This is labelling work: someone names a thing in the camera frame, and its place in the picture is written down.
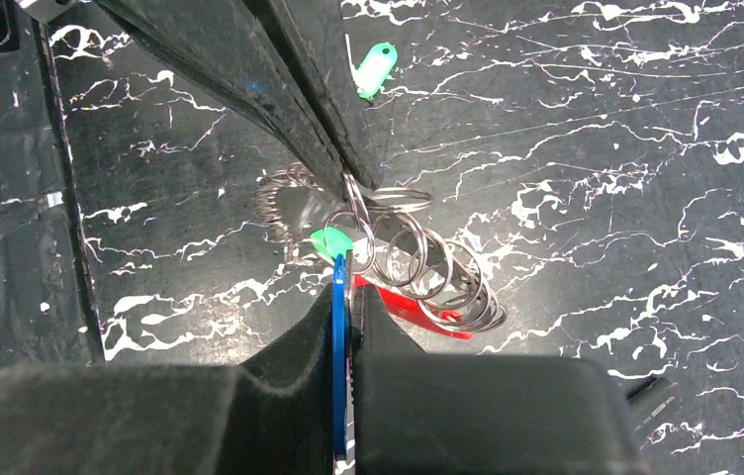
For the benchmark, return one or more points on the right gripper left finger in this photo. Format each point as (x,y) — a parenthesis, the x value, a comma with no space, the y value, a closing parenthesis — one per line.
(270,414)

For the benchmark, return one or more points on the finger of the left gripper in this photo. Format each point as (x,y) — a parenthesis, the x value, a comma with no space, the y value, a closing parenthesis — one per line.
(222,48)
(311,39)

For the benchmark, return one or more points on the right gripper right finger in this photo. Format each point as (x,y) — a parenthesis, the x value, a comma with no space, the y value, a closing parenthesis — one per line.
(417,412)

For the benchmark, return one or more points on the green key tag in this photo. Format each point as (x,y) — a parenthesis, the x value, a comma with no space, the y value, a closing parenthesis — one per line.
(330,242)
(373,70)

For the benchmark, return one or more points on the blue key tag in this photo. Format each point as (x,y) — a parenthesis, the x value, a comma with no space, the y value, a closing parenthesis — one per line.
(339,355)

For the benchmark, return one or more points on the metal keyring red grip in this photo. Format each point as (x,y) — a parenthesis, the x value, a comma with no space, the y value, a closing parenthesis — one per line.
(432,281)

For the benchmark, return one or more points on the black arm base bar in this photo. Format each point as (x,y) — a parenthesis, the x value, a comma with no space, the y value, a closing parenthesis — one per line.
(45,309)

